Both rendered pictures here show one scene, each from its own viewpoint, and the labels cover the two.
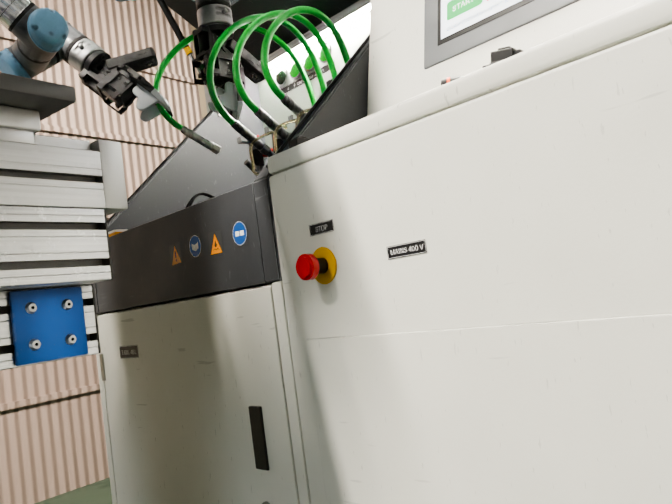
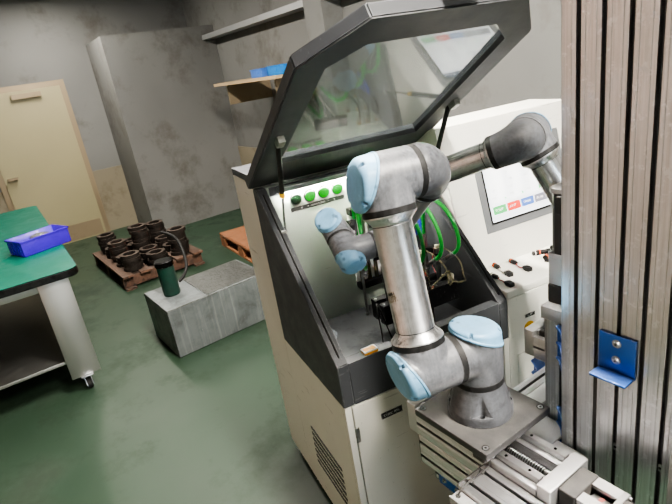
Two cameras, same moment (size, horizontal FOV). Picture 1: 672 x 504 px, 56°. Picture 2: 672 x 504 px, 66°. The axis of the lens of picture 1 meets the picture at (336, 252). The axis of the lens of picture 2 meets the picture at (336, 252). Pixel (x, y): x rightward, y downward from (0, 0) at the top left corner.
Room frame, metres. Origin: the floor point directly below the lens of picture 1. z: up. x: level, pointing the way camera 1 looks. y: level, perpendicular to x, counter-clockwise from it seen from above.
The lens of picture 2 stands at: (0.88, 1.87, 1.86)
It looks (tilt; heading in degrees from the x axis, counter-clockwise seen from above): 20 degrees down; 292
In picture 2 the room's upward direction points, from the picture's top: 9 degrees counter-clockwise
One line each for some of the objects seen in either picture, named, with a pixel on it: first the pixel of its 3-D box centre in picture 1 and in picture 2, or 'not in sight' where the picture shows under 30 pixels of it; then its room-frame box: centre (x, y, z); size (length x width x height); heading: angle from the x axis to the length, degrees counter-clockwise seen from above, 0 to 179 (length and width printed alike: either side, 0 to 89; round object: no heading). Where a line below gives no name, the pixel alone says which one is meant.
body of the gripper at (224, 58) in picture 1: (217, 57); not in sight; (1.33, 0.20, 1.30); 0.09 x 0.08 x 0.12; 134
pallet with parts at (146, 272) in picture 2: not in sight; (142, 245); (4.97, -2.60, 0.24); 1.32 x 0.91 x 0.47; 144
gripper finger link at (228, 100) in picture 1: (228, 102); not in sight; (1.33, 0.18, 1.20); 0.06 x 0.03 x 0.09; 134
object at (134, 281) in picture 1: (171, 259); (426, 349); (1.22, 0.32, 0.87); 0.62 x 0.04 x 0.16; 44
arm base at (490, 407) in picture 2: not in sight; (479, 390); (0.99, 0.83, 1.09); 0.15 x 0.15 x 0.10
